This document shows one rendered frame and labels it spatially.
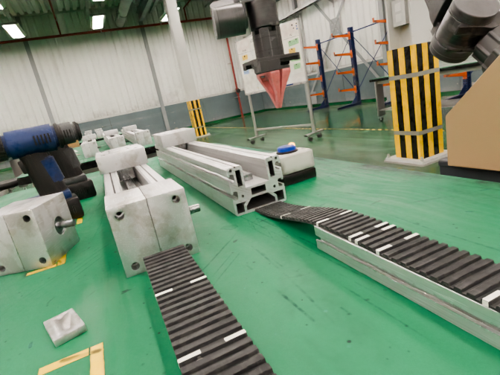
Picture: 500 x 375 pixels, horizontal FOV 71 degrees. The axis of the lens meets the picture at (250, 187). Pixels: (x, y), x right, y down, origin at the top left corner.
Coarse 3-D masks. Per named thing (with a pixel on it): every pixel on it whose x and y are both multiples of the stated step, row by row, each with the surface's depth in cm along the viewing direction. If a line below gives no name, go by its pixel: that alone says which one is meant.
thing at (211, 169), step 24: (192, 144) 107; (216, 144) 92; (168, 168) 115; (192, 168) 81; (216, 168) 63; (240, 168) 59; (264, 168) 62; (216, 192) 68; (240, 192) 59; (264, 192) 61
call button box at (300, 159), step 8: (288, 152) 73; (296, 152) 73; (304, 152) 73; (280, 160) 71; (288, 160) 71; (296, 160) 72; (304, 160) 73; (312, 160) 74; (288, 168) 72; (296, 168) 72; (304, 168) 73; (312, 168) 74; (288, 176) 72; (296, 176) 73; (304, 176) 73; (312, 176) 74; (288, 184) 72
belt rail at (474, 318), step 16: (320, 240) 42; (336, 240) 38; (336, 256) 39; (352, 256) 37; (368, 256) 34; (368, 272) 35; (384, 272) 33; (400, 272) 30; (400, 288) 31; (416, 288) 30; (432, 288) 27; (432, 304) 28; (448, 304) 27; (464, 304) 25; (480, 304) 24; (448, 320) 27; (464, 320) 25; (480, 320) 25; (496, 320) 23; (480, 336) 25; (496, 336) 23
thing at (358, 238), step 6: (384, 222) 38; (372, 228) 37; (378, 228) 37; (384, 228) 36; (390, 228) 36; (354, 234) 36; (360, 234) 36; (366, 234) 36; (372, 234) 36; (378, 234) 36; (354, 240) 35; (360, 240) 35; (366, 240) 35
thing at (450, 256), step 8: (448, 248) 30; (456, 248) 30; (432, 256) 30; (440, 256) 30; (448, 256) 30; (456, 256) 29; (464, 256) 29; (416, 264) 29; (424, 264) 29; (432, 264) 29; (440, 264) 28; (448, 264) 28; (416, 272) 29; (424, 272) 28; (432, 272) 28
